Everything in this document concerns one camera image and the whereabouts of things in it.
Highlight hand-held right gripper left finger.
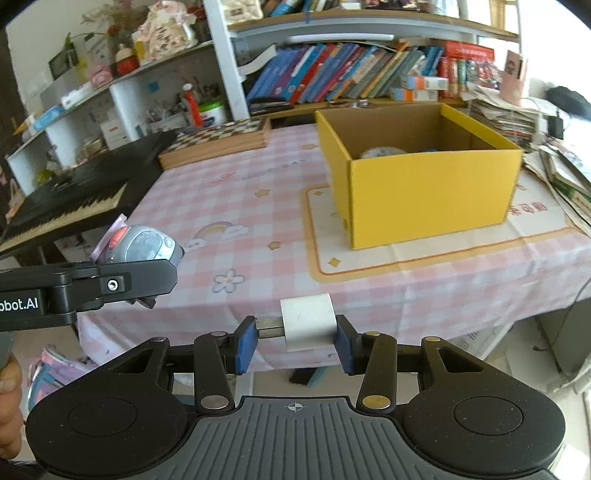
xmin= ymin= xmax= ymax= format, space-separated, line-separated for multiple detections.
xmin=92 ymin=316 xmax=259 ymax=414

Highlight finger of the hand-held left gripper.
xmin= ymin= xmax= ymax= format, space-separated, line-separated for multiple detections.
xmin=60 ymin=258 xmax=178 ymax=311

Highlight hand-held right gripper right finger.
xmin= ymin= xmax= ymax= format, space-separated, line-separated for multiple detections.
xmin=335 ymin=315 xmax=495 ymax=414

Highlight grey round gadget red button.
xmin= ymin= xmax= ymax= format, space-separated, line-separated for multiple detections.
xmin=91 ymin=215 xmax=185 ymax=269

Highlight white charger plug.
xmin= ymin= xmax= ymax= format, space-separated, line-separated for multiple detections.
xmin=256 ymin=293 xmax=339 ymax=352

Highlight yellow cardboard box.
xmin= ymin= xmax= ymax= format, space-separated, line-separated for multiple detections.
xmin=315 ymin=102 xmax=525 ymax=251

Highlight person's left hand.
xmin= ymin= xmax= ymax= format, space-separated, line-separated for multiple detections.
xmin=0 ymin=355 xmax=23 ymax=459

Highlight pink patterned bag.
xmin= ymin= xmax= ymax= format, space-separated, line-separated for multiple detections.
xmin=28 ymin=346 xmax=98 ymax=409

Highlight black electronic keyboard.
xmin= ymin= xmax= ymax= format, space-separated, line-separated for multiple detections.
xmin=0 ymin=129 xmax=178 ymax=254

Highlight beige orange-edged placemat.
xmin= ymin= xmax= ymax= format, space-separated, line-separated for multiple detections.
xmin=302 ymin=171 xmax=578 ymax=283

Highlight white box red stripe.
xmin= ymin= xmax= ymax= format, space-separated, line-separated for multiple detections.
xmin=99 ymin=117 xmax=130 ymax=148

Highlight wooden chessboard box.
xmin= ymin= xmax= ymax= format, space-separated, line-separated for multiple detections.
xmin=158 ymin=115 xmax=272 ymax=171

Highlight pen holder with brushes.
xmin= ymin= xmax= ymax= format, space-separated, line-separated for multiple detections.
xmin=148 ymin=95 xmax=190 ymax=134

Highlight red glue bottle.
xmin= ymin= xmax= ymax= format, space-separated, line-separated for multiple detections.
xmin=182 ymin=83 xmax=201 ymax=127

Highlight white tub green lid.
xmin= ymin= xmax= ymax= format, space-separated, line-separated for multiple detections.
xmin=198 ymin=99 xmax=228 ymax=126

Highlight white cubby shelf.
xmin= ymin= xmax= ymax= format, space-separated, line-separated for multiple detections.
xmin=4 ymin=39 xmax=232 ymax=185

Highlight blue tissue pack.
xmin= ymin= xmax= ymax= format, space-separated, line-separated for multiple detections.
xmin=32 ymin=105 xmax=65 ymax=130

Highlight flat white box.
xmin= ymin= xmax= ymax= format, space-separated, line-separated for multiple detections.
xmin=60 ymin=83 xmax=100 ymax=109

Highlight tall bookshelf wooden boards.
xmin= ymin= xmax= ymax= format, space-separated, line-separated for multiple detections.
xmin=205 ymin=0 xmax=520 ymax=121

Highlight pink fabric ornament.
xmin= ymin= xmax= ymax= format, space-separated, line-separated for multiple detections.
xmin=139 ymin=0 xmax=199 ymax=63

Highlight dried flower bouquet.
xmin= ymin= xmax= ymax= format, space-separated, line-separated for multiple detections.
xmin=83 ymin=0 xmax=134 ymax=42

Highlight row of leaning colourful books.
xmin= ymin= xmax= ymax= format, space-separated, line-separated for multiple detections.
xmin=247 ymin=41 xmax=444 ymax=104

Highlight stack of papers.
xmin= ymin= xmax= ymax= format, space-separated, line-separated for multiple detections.
xmin=468 ymin=88 xmax=591 ymax=232

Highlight white quilted handbag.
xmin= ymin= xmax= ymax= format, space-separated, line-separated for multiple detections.
xmin=225 ymin=0 xmax=263 ymax=19

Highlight red gift box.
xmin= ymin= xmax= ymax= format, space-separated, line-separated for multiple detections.
xmin=438 ymin=41 xmax=495 ymax=86

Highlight pink cartoon card box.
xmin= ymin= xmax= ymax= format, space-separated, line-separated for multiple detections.
xmin=501 ymin=50 xmax=529 ymax=104

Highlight black hat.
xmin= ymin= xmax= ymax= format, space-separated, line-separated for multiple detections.
xmin=547 ymin=85 xmax=591 ymax=125

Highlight row of shelved paperback books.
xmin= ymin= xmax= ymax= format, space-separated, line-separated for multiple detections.
xmin=263 ymin=0 xmax=462 ymax=12

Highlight green picture frame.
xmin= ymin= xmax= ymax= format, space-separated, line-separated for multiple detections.
xmin=48 ymin=46 xmax=79 ymax=79

